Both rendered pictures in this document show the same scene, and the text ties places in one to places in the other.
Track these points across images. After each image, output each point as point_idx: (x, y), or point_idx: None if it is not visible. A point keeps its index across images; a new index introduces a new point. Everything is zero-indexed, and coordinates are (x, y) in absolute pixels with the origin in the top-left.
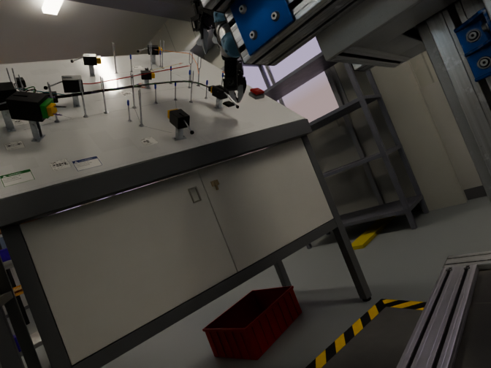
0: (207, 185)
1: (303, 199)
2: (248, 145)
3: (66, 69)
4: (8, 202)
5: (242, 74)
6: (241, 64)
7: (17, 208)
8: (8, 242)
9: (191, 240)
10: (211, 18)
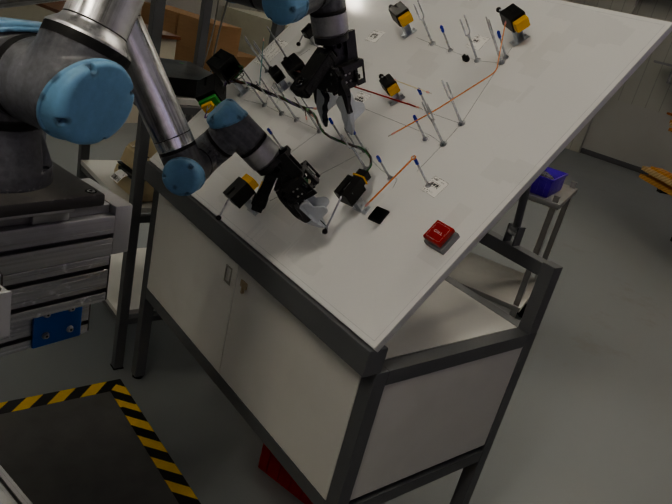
0: (239, 279)
1: (306, 424)
2: (271, 286)
3: (410, 7)
4: (149, 167)
5: (287, 198)
6: (290, 183)
7: (150, 175)
8: (154, 190)
9: (209, 305)
10: (327, 78)
